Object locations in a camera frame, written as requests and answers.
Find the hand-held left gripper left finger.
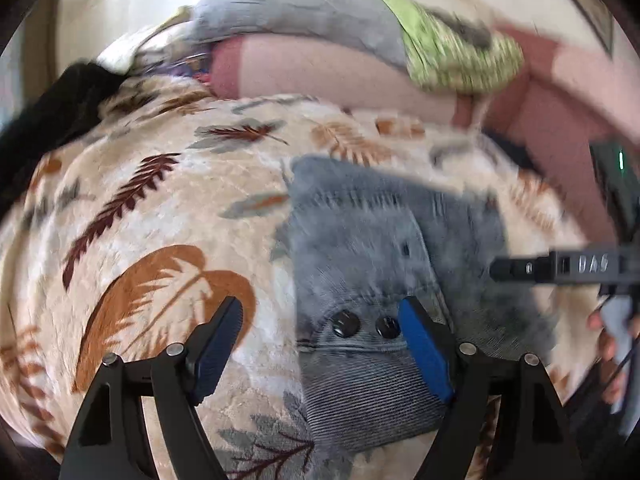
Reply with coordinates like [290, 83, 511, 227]
[59, 296, 245, 480]

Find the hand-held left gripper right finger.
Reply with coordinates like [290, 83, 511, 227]
[397, 296, 583, 480]

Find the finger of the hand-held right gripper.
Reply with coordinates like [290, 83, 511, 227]
[490, 252, 553, 283]

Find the grey denim garment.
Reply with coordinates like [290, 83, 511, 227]
[272, 155, 558, 456]

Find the person's right hand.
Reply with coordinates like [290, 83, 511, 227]
[587, 310, 640, 411]

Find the dark cloth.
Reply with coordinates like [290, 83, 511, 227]
[487, 130, 541, 173]

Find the cream leaf print blanket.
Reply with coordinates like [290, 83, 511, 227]
[0, 77, 601, 480]

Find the green patterned cloth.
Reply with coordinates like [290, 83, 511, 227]
[375, 0, 526, 96]

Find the pink bed sheet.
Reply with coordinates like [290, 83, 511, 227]
[210, 25, 640, 241]

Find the black cloth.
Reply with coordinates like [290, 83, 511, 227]
[0, 60, 126, 221]

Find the white purple patterned cloth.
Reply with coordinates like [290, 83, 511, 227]
[132, 5, 216, 81]

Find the grey pillow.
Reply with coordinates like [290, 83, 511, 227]
[187, 0, 408, 68]

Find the dark framed wall picture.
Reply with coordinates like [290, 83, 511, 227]
[537, 0, 616, 56]

